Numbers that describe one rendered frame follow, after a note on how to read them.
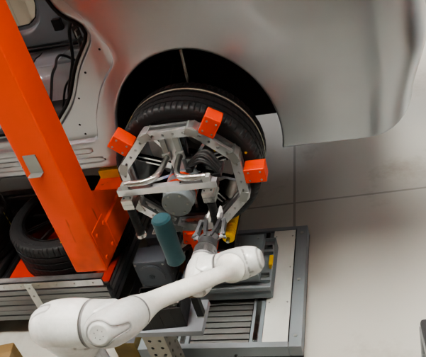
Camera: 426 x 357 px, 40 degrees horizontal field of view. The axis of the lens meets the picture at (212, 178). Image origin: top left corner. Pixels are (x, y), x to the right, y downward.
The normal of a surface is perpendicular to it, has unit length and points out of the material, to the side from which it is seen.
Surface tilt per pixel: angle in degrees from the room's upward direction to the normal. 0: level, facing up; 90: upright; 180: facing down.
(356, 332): 0
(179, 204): 90
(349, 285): 0
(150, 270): 90
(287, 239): 0
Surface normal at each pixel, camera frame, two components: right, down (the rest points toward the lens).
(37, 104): 0.96, -0.10
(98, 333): -0.22, 0.07
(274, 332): -0.24, -0.80
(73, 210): -0.16, 0.59
